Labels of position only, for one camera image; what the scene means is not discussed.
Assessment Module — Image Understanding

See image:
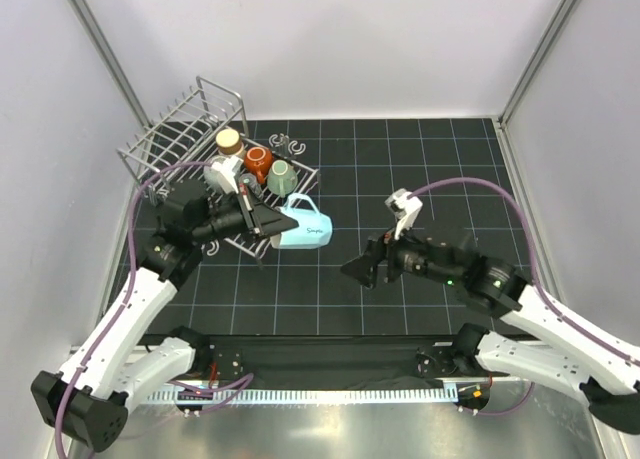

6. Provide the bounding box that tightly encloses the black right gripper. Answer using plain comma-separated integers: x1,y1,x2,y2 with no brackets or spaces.
340,215,460,290

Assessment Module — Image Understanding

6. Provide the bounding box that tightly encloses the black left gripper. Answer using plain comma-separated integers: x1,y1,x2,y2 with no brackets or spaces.
191,184,297,245

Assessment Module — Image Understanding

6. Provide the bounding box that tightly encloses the mint green mug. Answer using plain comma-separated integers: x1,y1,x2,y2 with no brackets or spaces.
267,159,298,198

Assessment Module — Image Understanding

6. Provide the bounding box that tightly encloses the light blue cup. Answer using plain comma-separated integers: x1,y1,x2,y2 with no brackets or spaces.
270,193,333,250

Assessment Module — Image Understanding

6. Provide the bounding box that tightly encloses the orange glazed ceramic mug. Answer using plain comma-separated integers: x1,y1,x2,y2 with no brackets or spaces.
244,146,273,184

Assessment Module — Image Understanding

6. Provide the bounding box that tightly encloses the cream cup with cork band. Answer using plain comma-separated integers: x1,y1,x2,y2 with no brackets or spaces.
215,128,246,158

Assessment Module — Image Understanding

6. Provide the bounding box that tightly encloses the small clear glass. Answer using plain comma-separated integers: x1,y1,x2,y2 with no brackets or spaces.
239,173,262,195

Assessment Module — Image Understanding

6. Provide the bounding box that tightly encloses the grey ceramic mug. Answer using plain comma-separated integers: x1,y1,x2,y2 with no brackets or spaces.
203,155,226,193

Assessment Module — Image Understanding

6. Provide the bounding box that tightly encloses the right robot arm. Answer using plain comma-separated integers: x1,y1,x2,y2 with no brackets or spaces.
341,231,639,435

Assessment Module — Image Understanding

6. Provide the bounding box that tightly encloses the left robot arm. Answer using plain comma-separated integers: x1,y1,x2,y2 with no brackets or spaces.
31,180,298,453

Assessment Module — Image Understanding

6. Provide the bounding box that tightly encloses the grey rack hook front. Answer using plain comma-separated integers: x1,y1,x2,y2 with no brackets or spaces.
202,240,220,257

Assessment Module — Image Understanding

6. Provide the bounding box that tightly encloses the grey rack hook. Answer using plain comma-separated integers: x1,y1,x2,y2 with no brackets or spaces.
202,240,220,257
268,133,306,159

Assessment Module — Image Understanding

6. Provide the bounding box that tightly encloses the grey rack hook back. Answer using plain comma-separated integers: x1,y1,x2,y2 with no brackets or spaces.
268,133,306,159

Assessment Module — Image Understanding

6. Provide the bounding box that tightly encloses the grey metal dish rack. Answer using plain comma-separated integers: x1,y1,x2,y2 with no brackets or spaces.
117,76,319,264

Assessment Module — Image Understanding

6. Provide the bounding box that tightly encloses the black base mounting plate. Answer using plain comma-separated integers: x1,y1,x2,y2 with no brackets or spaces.
144,334,511,393

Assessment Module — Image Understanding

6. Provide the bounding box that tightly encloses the black grid mat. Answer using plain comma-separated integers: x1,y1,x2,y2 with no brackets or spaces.
149,118,529,336

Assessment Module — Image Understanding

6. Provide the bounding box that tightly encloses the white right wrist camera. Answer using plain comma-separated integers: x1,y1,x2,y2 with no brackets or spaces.
385,188,423,240

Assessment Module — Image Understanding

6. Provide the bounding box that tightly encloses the white slotted cable duct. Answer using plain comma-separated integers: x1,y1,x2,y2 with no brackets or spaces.
142,384,458,407

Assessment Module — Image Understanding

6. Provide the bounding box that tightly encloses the aluminium frame post left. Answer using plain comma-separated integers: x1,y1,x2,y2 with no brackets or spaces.
67,0,151,127

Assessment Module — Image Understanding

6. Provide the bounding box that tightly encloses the aluminium frame post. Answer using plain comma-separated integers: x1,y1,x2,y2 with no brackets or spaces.
497,0,581,129
67,0,151,127

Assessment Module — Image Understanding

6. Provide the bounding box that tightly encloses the aluminium frame post right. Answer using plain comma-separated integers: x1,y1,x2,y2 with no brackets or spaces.
497,0,581,129

